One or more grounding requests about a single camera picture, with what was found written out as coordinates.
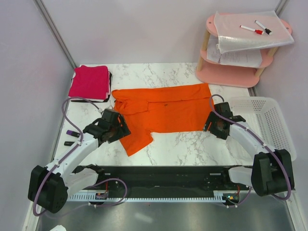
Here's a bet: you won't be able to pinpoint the orange t shirt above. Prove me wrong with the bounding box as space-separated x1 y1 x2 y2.
112 83 211 156

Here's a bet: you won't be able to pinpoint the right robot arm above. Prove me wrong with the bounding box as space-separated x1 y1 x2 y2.
204 102 295 200

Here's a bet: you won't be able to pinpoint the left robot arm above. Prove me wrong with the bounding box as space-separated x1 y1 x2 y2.
27 109 130 216

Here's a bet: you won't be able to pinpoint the purple highlighter marker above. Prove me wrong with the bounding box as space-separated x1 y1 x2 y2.
66 130 80 138

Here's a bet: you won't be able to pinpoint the white plastic basket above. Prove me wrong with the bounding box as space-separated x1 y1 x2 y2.
228 97 297 161

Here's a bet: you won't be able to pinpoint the green highlighter marker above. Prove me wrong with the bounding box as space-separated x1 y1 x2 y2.
64 141 74 146

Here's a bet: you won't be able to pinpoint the folded magenta t shirt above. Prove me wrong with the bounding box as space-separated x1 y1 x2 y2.
68 65 112 102

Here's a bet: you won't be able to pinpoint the pink wooden shelf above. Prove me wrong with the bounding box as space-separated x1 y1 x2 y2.
196 14 292 88

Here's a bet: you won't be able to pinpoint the printed paper sheets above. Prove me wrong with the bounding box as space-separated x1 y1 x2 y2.
206 38 262 68

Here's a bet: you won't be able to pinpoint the translucent plastic pouch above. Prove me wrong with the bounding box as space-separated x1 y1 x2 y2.
214 11 295 53

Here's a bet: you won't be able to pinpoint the red capped whiteboard marker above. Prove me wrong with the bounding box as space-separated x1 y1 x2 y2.
240 25 264 35

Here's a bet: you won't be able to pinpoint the black capped whiteboard marker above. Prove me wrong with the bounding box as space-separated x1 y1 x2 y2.
255 20 273 36

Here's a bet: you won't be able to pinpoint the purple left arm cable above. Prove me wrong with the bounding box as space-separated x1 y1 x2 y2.
32 96 128 217

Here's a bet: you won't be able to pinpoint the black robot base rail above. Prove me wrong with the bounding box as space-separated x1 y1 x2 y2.
72 165 256 197

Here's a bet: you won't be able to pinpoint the white slotted cable duct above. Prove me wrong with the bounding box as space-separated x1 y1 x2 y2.
67 190 240 203

